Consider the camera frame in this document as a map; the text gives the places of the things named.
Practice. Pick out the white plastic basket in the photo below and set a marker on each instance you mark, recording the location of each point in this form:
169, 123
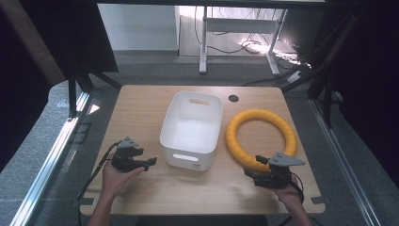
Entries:
191, 132

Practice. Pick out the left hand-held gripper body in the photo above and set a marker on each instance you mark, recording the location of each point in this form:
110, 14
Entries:
124, 157

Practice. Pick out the white metal desk frame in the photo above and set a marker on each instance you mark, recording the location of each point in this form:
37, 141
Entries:
240, 25

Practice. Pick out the black tripod stand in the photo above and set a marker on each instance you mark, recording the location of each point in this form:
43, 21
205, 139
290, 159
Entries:
320, 69
78, 84

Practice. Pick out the person's right hand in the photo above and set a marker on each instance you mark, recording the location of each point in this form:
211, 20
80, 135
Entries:
288, 193

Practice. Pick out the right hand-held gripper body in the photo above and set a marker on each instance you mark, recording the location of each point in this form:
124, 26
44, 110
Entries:
277, 172

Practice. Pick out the aluminium floor rail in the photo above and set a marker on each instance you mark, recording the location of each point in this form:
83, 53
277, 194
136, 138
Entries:
47, 166
342, 163

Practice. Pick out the black curtain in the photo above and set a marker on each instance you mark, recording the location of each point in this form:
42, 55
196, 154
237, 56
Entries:
370, 78
47, 47

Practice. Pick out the white power strip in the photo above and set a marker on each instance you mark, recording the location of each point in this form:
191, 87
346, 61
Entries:
294, 76

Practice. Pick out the person's left hand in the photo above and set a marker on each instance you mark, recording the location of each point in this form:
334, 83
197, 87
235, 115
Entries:
116, 180

